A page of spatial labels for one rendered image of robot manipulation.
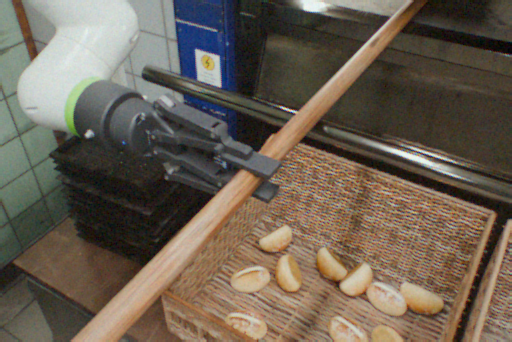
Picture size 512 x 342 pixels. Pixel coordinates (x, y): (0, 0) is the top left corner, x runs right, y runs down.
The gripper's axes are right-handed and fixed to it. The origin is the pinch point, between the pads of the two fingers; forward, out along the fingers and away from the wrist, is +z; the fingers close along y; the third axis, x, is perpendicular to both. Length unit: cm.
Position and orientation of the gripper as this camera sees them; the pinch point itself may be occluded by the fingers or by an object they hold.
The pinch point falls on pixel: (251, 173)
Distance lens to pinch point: 59.5
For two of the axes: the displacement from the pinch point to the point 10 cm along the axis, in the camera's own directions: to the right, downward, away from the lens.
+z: 8.5, 3.4, -4.1
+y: -0.1, 7.7, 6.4
